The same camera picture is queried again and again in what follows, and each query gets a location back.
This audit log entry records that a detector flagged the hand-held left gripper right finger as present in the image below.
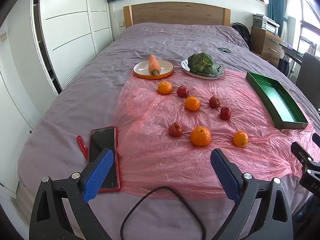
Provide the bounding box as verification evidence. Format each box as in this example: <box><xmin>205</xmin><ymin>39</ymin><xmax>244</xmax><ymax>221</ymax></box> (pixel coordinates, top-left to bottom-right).
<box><xmin>210</xmin><ymin>148</ymin><xmax>293</xmax><ymax>240</ymax></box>

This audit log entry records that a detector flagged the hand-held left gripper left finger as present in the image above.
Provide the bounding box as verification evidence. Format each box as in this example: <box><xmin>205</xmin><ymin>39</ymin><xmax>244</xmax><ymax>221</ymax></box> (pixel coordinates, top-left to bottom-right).
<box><xmin>29</xmin><ymin>148</ymin><xmax>114</xmax><ymax>240</ymax></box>

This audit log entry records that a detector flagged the small orange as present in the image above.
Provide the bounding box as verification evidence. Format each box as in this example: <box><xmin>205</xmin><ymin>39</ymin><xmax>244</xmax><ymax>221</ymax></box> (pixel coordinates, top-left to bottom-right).
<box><xmin>233</xmin><ymin>130</ymin><xmax>249</xmax><ymax>148</ymax></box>
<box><xmin>157</xmin><ymin>81</ymin><xmax>173</xmax><ymax>95</ymax></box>
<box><xmin>184</xmin><ymin>96</ymin><xmax>201</xmax><ymax>112</ymax></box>

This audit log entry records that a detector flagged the large orange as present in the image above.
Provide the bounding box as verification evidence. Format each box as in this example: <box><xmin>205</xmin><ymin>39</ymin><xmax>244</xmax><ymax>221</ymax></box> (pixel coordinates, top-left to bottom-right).
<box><xmin>190</xmin><ymin>126</ymin><xmax>212</xmax><ymax>147</ymax></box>

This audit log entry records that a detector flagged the green rectangular tray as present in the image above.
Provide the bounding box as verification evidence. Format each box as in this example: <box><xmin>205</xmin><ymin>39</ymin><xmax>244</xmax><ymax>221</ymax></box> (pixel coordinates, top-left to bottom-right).
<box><xmin>245</xmin><ymin>71</ymin><xmax>309</xmax><ymax>130</ymax></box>

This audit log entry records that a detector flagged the smartphone in red case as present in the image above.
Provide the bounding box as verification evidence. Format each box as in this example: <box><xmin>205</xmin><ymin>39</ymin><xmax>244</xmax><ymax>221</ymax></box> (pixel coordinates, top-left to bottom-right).
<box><xmin>87</xmin><ymin>126</ymin><xmax>121</xmax><ymax>192</ymax></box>

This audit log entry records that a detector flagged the grey office chair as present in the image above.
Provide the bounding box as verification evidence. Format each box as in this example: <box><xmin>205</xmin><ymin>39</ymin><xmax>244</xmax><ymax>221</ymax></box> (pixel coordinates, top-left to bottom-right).
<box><xmin>295</xmin><ymin>52</ymin><xmax>320</xmax><ymax>110</ymax></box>

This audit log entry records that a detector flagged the dark blue bag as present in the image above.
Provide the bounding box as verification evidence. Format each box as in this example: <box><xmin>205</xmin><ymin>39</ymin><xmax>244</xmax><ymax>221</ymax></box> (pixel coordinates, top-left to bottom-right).
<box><xmin>277</xmin><ymin>55</ymin><xmax>290</xmax><ymax>75</ymax></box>

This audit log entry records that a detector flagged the pink plastic sheet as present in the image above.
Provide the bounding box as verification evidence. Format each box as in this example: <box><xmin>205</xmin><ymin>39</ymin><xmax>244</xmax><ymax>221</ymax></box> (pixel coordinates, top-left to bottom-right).
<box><xmin>114</xmin><ymin>66</ymin><xmax>320</xmax><ymax>200</ymax></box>

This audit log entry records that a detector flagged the wooden drawer cabinet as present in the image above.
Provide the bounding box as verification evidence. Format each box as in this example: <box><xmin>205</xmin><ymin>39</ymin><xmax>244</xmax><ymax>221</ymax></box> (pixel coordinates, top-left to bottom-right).
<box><xmin>251</xmin><ymin>26</ymin><xmax>285</xmax><ymax>67</ymax></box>

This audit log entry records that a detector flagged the white blue rimmed plate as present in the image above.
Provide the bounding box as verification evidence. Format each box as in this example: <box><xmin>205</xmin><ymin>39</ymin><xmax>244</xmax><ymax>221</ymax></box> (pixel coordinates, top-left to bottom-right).
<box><xmin>180</xmin><ymin>59</ymin><xmax>225</xmax><ymax>80</ymax></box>

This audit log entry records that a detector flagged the orange rimmed plate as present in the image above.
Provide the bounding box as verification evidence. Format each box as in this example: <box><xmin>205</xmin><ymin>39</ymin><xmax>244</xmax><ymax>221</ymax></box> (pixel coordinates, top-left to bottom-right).
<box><xmin>133</xmin><ymin>60</ymin><xmax>174</xmax><ymax>80</ymax></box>

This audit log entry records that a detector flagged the green leafy cabbage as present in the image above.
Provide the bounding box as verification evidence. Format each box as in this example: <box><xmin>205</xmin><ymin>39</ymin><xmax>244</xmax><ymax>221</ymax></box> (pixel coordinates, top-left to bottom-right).
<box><xmin>187</xmin><ymin>52</ymin><xmax>220</xmax><ymax>77</ymax></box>

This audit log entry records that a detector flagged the carrot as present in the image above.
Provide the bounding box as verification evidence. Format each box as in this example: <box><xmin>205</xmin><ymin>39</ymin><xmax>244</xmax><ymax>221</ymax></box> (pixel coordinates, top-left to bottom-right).
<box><xmin>148</xmin><ymin>54</ymin><xmax>161</xmax><ymax>77</ymax></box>

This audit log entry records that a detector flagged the grey printer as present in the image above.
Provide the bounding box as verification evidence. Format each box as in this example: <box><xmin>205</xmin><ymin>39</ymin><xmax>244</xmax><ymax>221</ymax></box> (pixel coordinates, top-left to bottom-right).
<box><xmin>252</xmin><ymin>14</ymin><xmax>280</xmax><ymax>34</ymax></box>

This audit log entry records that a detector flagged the black backpack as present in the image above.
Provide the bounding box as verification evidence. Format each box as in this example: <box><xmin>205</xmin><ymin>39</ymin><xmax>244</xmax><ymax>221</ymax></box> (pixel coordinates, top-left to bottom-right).
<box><xmin>232</xmin><ymin>22</ymin><xmax>252</xmax><ymax>48</ymax></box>

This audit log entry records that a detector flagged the white wardrobe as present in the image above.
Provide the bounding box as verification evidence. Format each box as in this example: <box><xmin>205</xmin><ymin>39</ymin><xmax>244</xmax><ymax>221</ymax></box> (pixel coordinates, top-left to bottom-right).
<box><xmin>0</xmin><ymin>0</ymin><xmax>114</xmax><ymax>198</ymax></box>

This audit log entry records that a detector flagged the wooden headboard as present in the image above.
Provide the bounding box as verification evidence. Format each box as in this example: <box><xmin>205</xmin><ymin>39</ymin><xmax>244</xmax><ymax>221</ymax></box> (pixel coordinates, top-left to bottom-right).
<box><xmin>123</xmin><ymin>2</ymin><xmax>231</xmax><ymax>29</ymax></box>

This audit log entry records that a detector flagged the red braided strap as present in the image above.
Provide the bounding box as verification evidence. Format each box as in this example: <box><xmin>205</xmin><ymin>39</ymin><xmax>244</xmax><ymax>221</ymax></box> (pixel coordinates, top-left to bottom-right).
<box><xmin>76</xmin><ymin>135</ymin><xmax>88</xmax><ymax>159</ymax></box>

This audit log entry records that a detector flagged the black cable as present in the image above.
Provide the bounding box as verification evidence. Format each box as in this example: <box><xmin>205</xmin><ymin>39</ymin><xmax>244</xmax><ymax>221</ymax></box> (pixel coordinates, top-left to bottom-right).
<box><xmin>120</xmin><ymin>186</ymin><xmax>207</xmax><ymax>240</ymax></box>

